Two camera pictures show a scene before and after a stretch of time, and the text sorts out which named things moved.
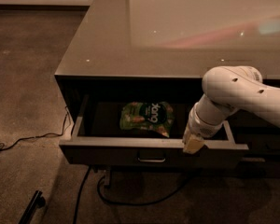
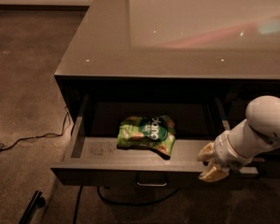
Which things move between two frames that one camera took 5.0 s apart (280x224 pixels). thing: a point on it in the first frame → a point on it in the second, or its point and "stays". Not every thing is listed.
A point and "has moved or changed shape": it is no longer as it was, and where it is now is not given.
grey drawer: [99, 140] has moved or changed shape
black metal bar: [37, 201] stays
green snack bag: [150, 116] → [153, 133]
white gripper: [200, 127] → [221, 151]
